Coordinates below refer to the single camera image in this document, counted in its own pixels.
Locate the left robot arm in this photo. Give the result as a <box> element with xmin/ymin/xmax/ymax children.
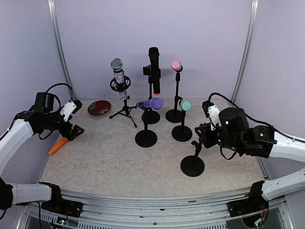
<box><xmin>0</xmin><ymin>88</ymin><xmax>84</xmax><ymax>214</ymax></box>

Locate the black round-base stand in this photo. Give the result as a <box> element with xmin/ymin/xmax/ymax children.
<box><xmin>180</xmin><ymin>141</ymin><xmax>205</xmax><ymax>177</ymax></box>

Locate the black stand under teal mic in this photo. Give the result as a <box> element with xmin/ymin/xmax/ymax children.
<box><xmin>172</xmin><ymin>110</ymin><xmax>193</xmax><ymax>142</ymax></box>

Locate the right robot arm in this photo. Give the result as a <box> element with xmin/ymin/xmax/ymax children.
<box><xmin>195</xmin><ymin>99</ymin><xmax>305</xmax><ymax>212</ymax></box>

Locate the black tall microphone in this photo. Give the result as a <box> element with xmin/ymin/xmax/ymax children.
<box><xmin>148</xmin><ymin>47</ymin><xmax>161</xmax><ymax>96</ymax></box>

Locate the orange microphone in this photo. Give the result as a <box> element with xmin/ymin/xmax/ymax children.
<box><xmin>48</xmin><ymin>137</ymin><xmax>68</xmax><ymax>156</ymax></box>

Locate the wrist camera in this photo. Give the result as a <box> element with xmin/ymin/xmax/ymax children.
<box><xmin>202</xmin><ymin>101</ymin><xmax>222</xmax><ymax>131</ymax></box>
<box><xmin>60</xmin><ymin>100</ymin><xmax>82</xmax><ymax>122</ymax></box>

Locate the metal frame post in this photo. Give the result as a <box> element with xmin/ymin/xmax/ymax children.
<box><xmin>47</xmin><ymin>0</ymin><xmax>77</xmax><ymax>99</ymax></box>
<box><xmin>231</xmin><ymin>0</ymin><xmax>259</xmax><ymax>102</ymax></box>

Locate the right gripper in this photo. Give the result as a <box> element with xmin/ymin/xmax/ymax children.
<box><xmin>196</xmin><ymin>122</ymin><xmax>244</xmax><ymax>153</ymax></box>

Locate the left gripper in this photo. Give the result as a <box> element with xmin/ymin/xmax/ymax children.
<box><xmin>41</xmin><ymin>107</ymin><xmax>84</xmax><ymax>140</ymax></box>

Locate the black stand under pink mic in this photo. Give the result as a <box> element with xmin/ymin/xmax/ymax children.
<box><xmin>165</xmin><ymin>71</ymin><xmax>182</xmax><ymax>123</ymax></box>

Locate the pink microphone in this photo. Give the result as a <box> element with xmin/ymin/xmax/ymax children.
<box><xmin>171</xmin><ymin>60</ymin><xmax>183</xmax><ymax>73</ymax></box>

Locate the right metal frame post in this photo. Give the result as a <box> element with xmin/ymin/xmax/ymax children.
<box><xmin>231</xmin><ymin>0</ymin><xmax>259</xmax><ymax>102</ymax></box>

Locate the dark red floral plate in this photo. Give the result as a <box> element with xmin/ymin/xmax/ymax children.
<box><xmin>87</xmin><ymin>100</ymin><xmax>112</xmax><ymax>116</ymax></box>

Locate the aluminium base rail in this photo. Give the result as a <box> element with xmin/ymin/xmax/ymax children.
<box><xmin>16</xmin><ymin>186</ymin><xmax>296</xmax><ymax>229</ymax></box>

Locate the purple microphone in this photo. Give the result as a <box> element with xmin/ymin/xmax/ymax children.
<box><xmin>136</xmin><ymin>97</ymin><xmax>164</xmax><ymax>110</ymax></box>

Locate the black stand under purple mic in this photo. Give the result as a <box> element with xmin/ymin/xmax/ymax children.
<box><xmin>135</xmin><ymin>108</ymin><xmax>157</xmax><ymax>148</ymax></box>

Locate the black tripod mic stand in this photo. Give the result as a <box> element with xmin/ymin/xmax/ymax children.
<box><xmin>109</xmin><ymin>76</ymin><xmax>137</xmax><ymax>128</ymax></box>

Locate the teal microphone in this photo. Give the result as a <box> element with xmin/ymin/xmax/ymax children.
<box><xmin>179</xmin><ymin>99</ymin><xmax>192</xmax><ymax>111</ymax></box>

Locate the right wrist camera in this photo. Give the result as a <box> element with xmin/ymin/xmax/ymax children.
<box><xmin>202</xmin><ymin>101</ymin><xmax>222</xmax><ymax>131</ymax></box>

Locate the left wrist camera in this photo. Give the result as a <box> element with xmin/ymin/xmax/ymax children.
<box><xmin>60</xmin><ymin>100</ymin><xmax>82</xmax><ymax>122</ymax></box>

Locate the silver rhinestone microphone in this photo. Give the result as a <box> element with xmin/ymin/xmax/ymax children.
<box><xmin>110</xmin><ymin>58</ymin><xmax>128</xmax><ymax>100</ymax></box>

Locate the left metal frame post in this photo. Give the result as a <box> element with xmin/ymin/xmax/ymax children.
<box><xmin>47</xmin><ymin>0</ymin><xmax>77</xmax><ymax>99</ymax></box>

